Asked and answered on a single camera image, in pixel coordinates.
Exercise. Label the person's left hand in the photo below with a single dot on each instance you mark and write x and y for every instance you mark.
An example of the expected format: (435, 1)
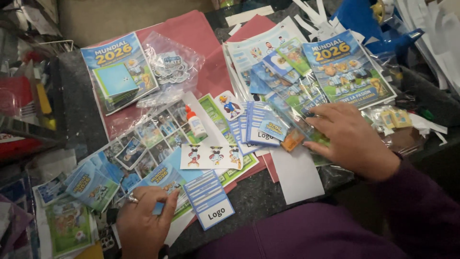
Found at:
(142, 230)

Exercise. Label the person's right hand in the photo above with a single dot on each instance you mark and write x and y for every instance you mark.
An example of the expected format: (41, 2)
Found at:
(354, 144)

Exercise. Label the tiny blue sticker card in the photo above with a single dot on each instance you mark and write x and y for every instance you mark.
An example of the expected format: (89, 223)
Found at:
(158, 208)

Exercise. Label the bag of yellow tiles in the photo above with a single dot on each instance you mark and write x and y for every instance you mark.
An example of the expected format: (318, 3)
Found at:
(395, 118)

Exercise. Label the small orange packet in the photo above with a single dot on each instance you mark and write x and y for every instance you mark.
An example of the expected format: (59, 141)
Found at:
(291, 140)

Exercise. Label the white paper sheet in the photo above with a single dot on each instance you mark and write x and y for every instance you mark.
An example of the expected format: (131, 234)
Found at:
(296, 176)

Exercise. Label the heap of blue sticker packets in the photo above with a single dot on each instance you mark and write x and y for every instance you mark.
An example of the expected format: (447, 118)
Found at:
(91, 183)

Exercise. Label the green cartoon card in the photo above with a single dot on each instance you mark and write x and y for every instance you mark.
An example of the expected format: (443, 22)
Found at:
(68, 225)

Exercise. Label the single blue label card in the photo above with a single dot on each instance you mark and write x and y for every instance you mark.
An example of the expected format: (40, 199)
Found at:
(210, 201)

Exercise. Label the large blue album booklet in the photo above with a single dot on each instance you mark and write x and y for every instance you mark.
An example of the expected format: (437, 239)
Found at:
(345, 68)

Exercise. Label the small blue sticker packet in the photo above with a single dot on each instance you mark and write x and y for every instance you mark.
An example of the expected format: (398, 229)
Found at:
(274, 130)

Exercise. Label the sheet of photo stickers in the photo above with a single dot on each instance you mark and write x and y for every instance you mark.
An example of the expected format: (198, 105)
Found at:
(158, 136)

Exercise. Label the sheet of three mascot stickers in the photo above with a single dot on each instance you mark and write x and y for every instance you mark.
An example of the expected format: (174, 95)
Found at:
(210, 156)

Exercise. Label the stack of blue label cards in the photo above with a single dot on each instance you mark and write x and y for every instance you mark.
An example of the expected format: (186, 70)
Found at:
(251, 124)

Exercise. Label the pile of printed sheets in sleeves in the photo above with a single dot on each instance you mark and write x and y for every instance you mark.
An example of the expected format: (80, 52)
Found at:
(273, 72)

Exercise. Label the white glue bottle orange cap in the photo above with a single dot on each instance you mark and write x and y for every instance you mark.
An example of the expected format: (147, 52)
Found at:
(196, 124)

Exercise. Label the blue plastic bag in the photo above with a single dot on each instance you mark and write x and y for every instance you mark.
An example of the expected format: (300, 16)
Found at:
(359, 18)

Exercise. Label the bird mascot sticker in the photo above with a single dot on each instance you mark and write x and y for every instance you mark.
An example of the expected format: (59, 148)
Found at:
(229, 105)

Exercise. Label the white paper cutouts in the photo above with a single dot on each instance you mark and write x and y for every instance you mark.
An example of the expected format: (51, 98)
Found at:
(316, 18)

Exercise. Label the pile of white papers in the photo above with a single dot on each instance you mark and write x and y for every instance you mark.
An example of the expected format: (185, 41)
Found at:
(435, 36)

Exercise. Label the green bordered printed sheet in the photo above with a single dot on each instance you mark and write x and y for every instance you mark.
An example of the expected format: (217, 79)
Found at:
(214, 111)

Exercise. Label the blue card with green border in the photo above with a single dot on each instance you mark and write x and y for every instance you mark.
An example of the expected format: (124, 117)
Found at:
(115, 80)

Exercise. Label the small red paper sheet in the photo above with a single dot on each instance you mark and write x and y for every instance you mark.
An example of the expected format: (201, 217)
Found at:
(253, 27)

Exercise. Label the clear bag of stickers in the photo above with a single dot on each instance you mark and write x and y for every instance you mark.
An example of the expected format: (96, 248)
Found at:
(172, 64)

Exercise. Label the heap of clutter with red items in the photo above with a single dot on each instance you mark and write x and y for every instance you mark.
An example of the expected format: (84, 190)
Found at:
(21, 97)

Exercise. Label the small blue album in plastic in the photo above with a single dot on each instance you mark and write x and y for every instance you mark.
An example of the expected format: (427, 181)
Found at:
(107, 48)

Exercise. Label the large red paper sheet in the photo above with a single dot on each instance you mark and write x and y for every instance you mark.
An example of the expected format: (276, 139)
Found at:
(194, 32)

